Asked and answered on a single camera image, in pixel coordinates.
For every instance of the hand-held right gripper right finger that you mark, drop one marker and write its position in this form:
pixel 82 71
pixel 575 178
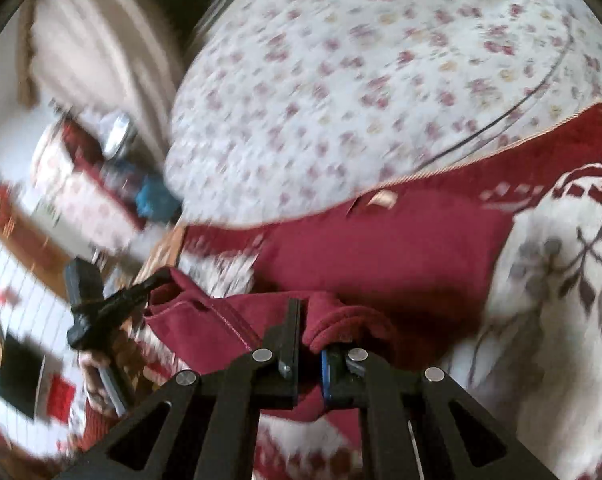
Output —
pixel 327 375

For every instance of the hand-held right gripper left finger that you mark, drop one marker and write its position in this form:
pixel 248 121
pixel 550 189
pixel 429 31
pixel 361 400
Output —
pixel 291 330

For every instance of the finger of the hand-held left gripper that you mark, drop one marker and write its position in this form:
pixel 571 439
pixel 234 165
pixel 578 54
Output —
pixel 136 292

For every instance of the red sweater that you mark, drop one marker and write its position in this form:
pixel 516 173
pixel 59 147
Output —
pixel 381 260

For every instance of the person's left hand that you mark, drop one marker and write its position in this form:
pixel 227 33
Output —
pixel 92 376

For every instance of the orange checkered towel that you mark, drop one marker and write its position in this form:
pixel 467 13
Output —
pixel 163 255

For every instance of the white red patterned rug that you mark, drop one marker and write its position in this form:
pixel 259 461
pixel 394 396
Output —
pixel 36 280

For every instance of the teal plastic bag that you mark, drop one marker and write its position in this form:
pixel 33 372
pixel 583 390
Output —
pixel 153 200

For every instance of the black flat object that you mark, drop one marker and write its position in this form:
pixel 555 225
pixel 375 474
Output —
pixel 21 377

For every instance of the clear plastic bag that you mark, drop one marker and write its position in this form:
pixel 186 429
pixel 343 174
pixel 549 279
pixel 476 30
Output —
pixel 118 176

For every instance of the silver foil bag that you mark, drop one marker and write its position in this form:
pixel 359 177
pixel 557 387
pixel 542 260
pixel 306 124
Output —
pixel 118 135

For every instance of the red white floral blanket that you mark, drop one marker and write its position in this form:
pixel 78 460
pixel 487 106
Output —
pixel 546 310

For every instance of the beige curtain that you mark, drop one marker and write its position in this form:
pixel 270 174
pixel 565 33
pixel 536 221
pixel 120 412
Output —
pixel 106 50

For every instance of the white floral quilt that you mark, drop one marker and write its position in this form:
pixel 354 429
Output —
pixel 356 85

